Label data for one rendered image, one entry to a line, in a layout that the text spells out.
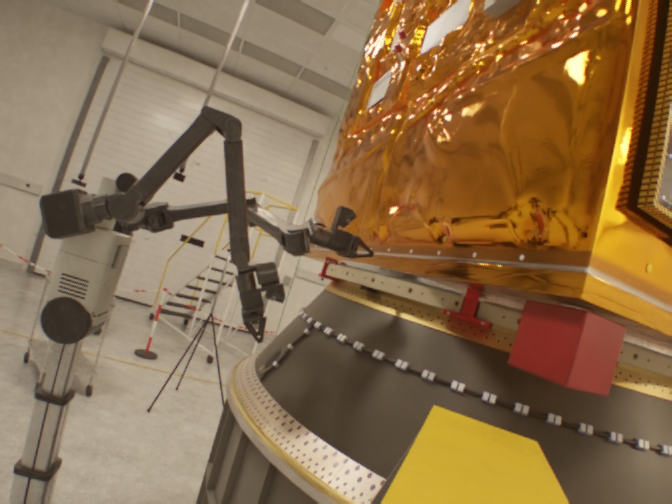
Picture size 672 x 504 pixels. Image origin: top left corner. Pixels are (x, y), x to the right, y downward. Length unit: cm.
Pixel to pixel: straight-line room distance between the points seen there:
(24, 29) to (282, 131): 565
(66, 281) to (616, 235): 144
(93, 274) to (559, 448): 138
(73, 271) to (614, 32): 152
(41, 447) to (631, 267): 175
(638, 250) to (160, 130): 873
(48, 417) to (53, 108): 839
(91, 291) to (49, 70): 866
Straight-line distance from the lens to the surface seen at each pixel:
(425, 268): 116
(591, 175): 82
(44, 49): 1009
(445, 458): 42
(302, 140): 934
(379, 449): 107
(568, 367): 79
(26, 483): 176
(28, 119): 972
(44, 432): 166
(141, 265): 884
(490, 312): 112
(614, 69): 94
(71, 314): 145
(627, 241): 85
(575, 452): 113
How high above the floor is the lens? 165
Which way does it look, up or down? 3 degrees up
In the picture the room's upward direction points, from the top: 17 degrees clockwise
